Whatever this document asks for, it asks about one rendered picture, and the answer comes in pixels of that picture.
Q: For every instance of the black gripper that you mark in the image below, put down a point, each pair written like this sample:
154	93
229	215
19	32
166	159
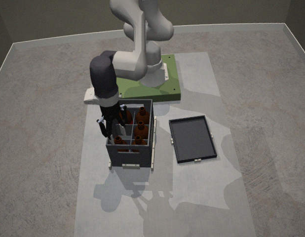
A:
109	114

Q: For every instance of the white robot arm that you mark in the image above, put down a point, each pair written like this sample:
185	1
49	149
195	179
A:
144	24

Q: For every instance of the grey divided crate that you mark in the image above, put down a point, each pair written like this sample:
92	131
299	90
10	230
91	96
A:
144	156

